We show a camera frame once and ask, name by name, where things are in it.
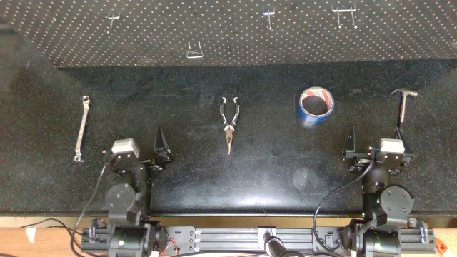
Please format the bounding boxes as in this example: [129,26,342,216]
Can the mounting rail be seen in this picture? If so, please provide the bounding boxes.
[81,217,437,257]

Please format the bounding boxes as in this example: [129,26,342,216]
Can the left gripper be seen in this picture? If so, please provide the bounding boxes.
[106,124,175,175]

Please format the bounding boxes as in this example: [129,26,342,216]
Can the black cable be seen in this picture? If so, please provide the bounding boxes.
[312,156,376,257]
[19,162,110,257]

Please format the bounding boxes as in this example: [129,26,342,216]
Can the black and white pliers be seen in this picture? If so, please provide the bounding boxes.
[219,96,241,156]

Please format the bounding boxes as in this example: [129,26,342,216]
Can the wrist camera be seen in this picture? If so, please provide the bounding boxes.
[111,138,141,158]
[378,138,406,155]

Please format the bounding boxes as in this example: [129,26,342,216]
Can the roll of blue tape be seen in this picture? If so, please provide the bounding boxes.
[298,86,336,124]

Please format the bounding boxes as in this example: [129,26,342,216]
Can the hammer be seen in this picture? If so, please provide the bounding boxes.
[391,88,419,138]

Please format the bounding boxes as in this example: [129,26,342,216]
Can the black pegboard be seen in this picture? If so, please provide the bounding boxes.
[0,0,457,69]

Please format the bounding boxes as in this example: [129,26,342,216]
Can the wrench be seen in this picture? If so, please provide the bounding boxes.
[74,95,91,163]

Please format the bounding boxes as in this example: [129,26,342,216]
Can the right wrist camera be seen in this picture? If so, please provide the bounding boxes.
[378,138,406,155]

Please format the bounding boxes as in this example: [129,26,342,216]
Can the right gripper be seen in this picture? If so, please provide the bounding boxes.
[341,124,415,175]

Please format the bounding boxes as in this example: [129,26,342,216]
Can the metal hook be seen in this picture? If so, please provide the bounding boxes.
[262,8,276,31]
[330,6,358,30]
[185,41,205,59]
[105,11,121,33]

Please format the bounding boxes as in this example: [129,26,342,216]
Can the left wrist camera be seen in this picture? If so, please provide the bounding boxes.
[111,138,141,158]

